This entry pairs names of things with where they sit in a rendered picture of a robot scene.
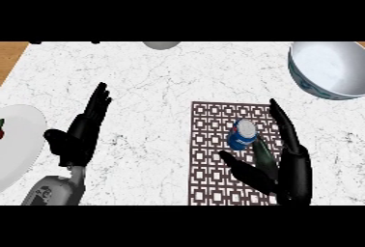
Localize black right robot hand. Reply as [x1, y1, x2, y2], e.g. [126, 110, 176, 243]
[217, 97, 313, 206]

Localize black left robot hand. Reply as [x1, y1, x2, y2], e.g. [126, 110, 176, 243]
[43, 82, 114, 168]

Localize blue can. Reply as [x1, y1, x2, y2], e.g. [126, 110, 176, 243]
[225, 118, 259, 151]

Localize brown patterned placemat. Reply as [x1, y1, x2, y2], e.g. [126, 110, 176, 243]
[188, 100, 285, 206]

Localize white bowl with blue pattern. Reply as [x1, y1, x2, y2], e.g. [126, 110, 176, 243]
[287, 41, 365, 101]

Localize white plate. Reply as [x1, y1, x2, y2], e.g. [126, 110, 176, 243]
[0, 103, 49, 193]

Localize grey round object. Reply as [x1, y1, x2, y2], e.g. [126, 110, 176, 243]
[142, 41, 183, 51]

